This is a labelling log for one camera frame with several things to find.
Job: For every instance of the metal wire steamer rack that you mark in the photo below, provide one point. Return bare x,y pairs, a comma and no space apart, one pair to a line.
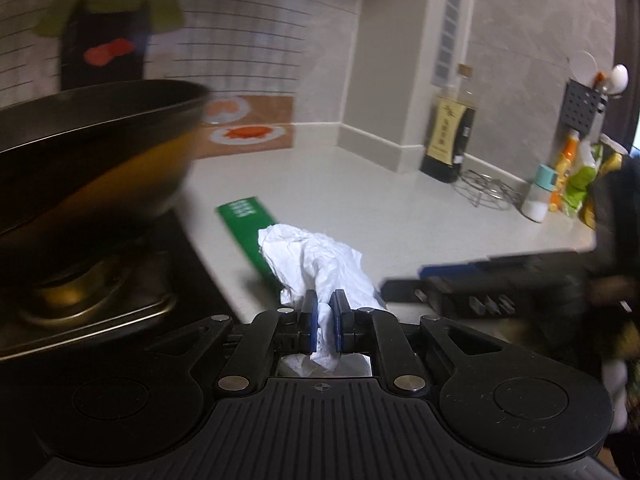
481,190

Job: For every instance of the yellow detergent bottle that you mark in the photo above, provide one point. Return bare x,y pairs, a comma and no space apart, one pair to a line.
611,164

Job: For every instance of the white wall vent grille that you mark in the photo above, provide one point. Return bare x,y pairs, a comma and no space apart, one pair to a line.
447,43

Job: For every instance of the white tissue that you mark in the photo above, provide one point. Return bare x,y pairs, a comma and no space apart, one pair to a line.
303,261

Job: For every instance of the green white vegetable bag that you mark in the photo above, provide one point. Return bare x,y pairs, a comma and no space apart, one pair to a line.
584,171

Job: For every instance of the black perforated wall rack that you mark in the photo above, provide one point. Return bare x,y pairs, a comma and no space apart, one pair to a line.
580,106

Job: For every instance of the orange detergent bottle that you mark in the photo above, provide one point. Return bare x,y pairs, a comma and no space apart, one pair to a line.
562,168

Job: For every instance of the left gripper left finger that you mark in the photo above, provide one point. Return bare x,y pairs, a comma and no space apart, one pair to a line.
271,335

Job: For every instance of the black frying pan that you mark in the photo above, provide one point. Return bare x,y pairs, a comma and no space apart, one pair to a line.
52,147

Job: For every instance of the black gas stove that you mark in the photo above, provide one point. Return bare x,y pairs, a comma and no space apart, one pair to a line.
96,368

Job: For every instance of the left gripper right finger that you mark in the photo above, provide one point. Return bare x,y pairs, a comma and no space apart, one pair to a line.
378,333

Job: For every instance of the dark soy sauce bottle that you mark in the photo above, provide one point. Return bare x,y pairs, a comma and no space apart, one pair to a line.
454,116

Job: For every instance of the teal lid salt shaker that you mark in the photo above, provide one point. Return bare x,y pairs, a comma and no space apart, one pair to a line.
536,202

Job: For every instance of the white orange spoon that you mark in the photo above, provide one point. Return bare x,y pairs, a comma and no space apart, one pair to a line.
612,83

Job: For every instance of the cartoon kitchen wall sticker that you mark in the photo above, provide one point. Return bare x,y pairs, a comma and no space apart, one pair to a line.
276,70

